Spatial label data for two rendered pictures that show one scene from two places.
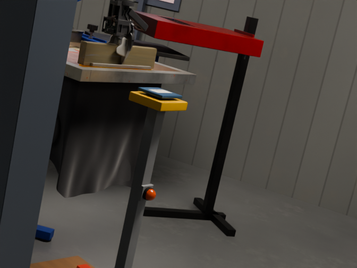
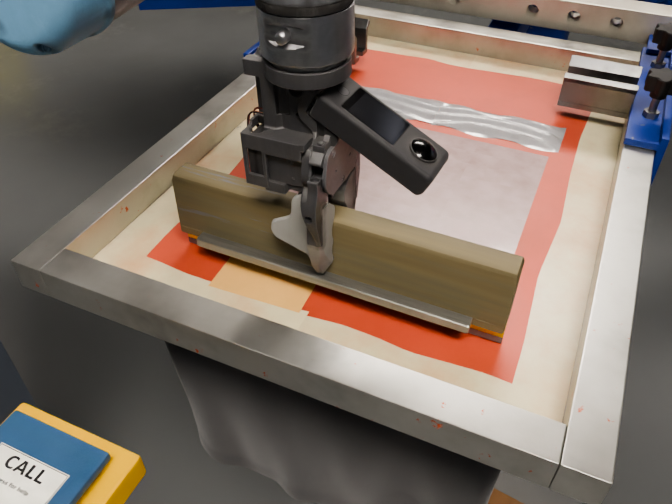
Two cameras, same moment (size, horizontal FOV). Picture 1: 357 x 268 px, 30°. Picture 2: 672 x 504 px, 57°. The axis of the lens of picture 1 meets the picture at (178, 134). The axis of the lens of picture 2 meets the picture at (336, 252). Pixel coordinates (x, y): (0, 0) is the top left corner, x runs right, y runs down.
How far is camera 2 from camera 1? 221 cm
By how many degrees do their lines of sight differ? 73
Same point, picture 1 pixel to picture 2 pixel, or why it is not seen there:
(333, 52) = not seen: outside the picture
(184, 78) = (514, 460)
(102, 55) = (239, 223)
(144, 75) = (262, 362)
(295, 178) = not seen: outside the picture
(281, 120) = not seen: outside the picture
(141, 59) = (423, 285)
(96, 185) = (301, 491)
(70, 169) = (215, 428)
